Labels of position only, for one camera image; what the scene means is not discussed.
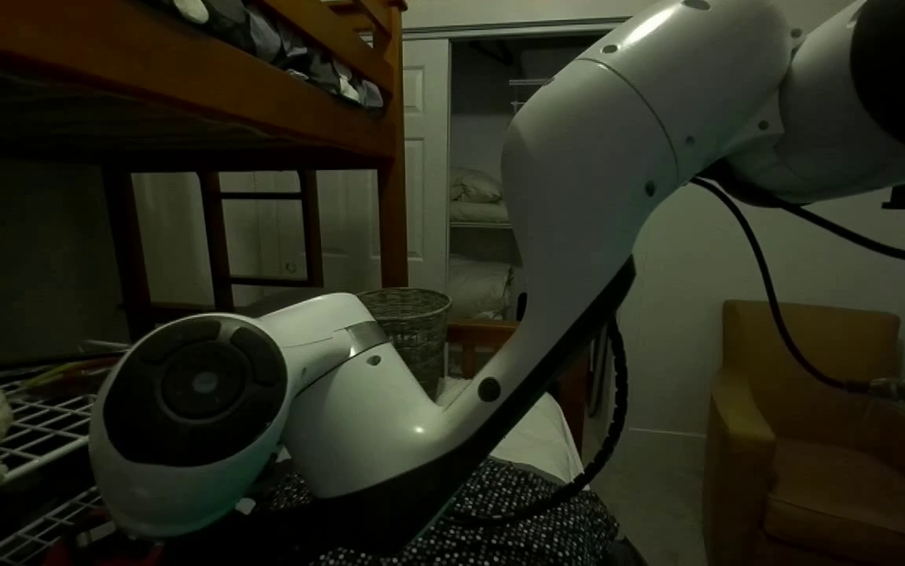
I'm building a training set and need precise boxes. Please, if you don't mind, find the grey waste bin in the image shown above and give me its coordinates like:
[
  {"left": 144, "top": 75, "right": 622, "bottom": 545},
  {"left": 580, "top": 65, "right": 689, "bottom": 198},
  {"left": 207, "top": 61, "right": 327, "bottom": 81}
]
[{"left": 359, "top": 287, "right": 456, "bottom": 403}]

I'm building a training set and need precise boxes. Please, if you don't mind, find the dark speckled pillow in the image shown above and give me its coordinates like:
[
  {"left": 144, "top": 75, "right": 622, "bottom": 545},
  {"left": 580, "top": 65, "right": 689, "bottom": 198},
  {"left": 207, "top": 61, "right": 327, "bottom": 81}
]
[{"left": 251, "top": 456, "right": 622, "bottom": 566}]

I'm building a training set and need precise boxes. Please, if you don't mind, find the yellow armchair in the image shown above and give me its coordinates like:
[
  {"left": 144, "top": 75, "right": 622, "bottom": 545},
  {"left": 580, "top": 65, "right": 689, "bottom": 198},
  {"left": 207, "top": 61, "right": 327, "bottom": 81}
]
[{"left": 702, "top": 298, "right": 905, "bottom": 566}]

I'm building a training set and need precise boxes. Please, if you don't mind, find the white closet door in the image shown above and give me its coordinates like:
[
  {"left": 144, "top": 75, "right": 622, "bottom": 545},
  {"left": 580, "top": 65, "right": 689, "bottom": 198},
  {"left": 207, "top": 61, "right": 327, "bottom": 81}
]
[{"left": 399, "top": 35, "right": 456, "bottom": 298}]

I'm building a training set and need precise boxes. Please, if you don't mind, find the white cloth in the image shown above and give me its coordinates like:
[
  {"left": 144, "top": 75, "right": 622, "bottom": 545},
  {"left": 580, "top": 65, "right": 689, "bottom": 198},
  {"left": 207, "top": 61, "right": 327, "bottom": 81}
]
[{"left": 434, "top": 375, "right": 589, "bottom": 488}]

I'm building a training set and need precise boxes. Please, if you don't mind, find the wooden bunk bed frame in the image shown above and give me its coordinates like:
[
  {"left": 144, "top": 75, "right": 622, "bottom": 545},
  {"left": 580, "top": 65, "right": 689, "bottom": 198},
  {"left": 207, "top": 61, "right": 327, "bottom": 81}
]
[{"left": 0, "top": 0, "right": 413, "bottom": 343}]

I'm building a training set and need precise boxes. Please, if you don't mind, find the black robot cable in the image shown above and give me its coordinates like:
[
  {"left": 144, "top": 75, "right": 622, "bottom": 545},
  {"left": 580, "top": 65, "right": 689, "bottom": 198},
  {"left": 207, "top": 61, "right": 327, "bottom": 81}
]
[{"left": 689, "top": 173, "right": 905, "bottom": 398}]

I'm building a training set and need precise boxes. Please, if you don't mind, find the polka dot bunk bedding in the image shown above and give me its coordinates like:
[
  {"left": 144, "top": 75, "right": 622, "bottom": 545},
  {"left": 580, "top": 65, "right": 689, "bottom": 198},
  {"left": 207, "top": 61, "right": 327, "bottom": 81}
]
[{"left": 151, "top": 0, "right": 391, "bottom": 112}]

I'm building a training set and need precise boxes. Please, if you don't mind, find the white wire rack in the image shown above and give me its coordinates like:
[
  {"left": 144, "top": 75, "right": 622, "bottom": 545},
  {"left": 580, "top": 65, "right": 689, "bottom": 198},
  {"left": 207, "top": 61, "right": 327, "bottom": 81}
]
[{"left": 0, "top": 355, "right": 132, "bottom": 566}]

